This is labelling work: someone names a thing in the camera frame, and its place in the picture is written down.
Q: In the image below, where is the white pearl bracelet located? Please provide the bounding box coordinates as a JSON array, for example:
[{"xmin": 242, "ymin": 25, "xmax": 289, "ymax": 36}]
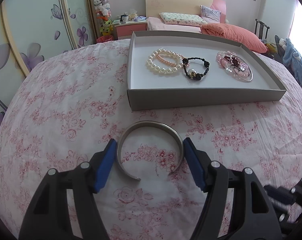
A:
[{"xmin": 145, "ymin": 48, "xmax": 185, "ymax": 76}]

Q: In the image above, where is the grey pearl earring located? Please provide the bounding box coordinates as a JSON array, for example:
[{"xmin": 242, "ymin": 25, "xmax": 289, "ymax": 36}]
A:
[{"xmin": 188, "ymin": 69, "xmax": 196, "ymax": 77}]

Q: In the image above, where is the floral white pillow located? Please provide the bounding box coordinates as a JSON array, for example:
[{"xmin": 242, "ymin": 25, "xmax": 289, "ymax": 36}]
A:
[{"xmin": 159, "ymin": 12, "xmax": 207, "ymax": 27}]

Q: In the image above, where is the pink white nightstand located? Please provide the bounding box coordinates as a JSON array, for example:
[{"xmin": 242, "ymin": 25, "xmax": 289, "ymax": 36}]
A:
[{"xmin": 114, "ymin": 21, "xmax": 147, "ymax": 40}]

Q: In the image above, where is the yellow plush toy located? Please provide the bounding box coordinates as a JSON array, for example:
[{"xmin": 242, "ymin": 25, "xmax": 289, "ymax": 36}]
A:
[{"xmin": 99, "ymin": 20, "xmax": 113, "ymax": 36}]

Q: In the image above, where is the pink pearl bracelet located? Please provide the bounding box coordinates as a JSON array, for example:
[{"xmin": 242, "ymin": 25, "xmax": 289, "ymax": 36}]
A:
[{"xmin": 153, "ymin": 52, "xmax": 188, "ymax": 67}]

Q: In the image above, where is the sliding glass wardrobe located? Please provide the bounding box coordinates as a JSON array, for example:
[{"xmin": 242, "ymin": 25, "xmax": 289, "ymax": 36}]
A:
[{"xmin": 0, "ymin": 0, "xmax": 96, "ymax": 124}]

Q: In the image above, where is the large thin silver bangle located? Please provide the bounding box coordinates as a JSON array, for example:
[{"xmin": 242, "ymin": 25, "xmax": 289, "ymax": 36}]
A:
[{"xmin": 221, "ymin": 54, "xmax": 253, "ymax": 82}]

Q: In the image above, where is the grey cardboard tray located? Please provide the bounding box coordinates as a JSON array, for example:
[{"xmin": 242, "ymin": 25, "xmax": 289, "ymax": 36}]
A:
[{"xmin": 127, "ymin": 31, "xmax": 286, "ymax": 111}]

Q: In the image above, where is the clear tube of plush toys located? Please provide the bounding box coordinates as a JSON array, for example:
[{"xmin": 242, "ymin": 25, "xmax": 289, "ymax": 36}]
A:
[{"xmin": 93, "ymin": 0, "xmax": 111, "ymax": 21}]

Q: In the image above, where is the red lined waste basket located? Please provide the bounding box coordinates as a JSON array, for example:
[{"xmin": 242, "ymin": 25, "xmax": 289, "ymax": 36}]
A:
[{"xmin": 96, "ymin": 35, "xmax": 114, "ymax": 43}]

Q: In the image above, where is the dark wooden chair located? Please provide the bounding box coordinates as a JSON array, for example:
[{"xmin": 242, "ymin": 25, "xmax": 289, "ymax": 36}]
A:
[{"xmin": 254, "ymin": 18, "xmax": 270, "ymax": 40}]

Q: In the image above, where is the pink floral bed sheet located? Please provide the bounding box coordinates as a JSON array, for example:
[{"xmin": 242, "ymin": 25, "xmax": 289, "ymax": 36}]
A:
[{"xmin": 0, "ymin": 40, "xmax": 302, "ymax": 239}]

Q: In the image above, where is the silver cuff bracelet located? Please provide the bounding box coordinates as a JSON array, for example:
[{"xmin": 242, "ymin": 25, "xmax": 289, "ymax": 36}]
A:
[{"xmin": 116, "ymin": 120, "xmax": 185, "ymax": 181}]

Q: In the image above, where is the small purple pillow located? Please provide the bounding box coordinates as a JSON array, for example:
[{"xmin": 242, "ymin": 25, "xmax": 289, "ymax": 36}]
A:
[{"xmin": 200, "ymin": 5, "xmax": 221, "ymax": 23}]

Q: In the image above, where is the black bead bracelet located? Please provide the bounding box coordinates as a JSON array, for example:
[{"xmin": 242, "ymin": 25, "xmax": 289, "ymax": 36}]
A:
[{"xmin": 182, "ymin": 56, "xmax": 211, "ymax": 81}]

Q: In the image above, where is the blue plush clothing pile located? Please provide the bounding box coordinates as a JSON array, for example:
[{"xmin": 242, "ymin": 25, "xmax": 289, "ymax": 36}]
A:
[{"xmin": 274, "ymin": 35, "xmax": 302, "ymax": 87}]

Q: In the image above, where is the folded salmon duvet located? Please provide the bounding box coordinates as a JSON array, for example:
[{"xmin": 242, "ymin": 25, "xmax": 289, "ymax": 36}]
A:
[{"xmin": 200, "ymin": 23, "xmax": 267, "ymax": 54}]

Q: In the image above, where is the white mug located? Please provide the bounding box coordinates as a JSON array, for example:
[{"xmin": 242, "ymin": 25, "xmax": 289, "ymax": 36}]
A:
[{"xmin": 121, "ymin": 15, "xmax": 129, "ymax": 24}]

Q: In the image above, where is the pink crystal bead bracelet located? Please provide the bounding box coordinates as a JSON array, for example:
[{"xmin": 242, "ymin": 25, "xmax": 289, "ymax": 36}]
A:
[{"xmin": 216, "ymin": 50, "xmax": 253, "ymax": 81}]

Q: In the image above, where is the pink bed with headboard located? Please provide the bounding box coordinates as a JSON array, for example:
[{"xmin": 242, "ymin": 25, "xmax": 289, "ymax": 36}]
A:
[{"xmin": 144, "ymin": 0, "xmax": 257, "ymax": 33}]

